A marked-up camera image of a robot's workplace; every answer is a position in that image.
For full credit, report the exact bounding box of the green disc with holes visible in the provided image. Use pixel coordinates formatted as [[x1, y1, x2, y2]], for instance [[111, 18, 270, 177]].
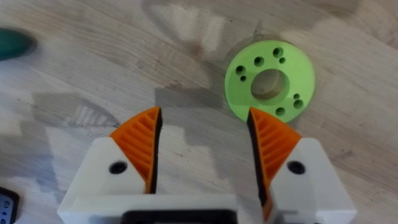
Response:
[[224, 40, 317, 124]]

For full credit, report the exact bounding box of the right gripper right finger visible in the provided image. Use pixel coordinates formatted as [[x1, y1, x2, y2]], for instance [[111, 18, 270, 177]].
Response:
[[246, 106, 358, 224]]

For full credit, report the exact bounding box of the dark green toy vegetable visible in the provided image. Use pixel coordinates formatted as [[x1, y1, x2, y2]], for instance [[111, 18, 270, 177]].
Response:
[[0, 27, 37, 61]]

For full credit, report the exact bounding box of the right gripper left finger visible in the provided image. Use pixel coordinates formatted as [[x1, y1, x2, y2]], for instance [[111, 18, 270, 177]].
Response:
[[64, 106, 164, 197]]

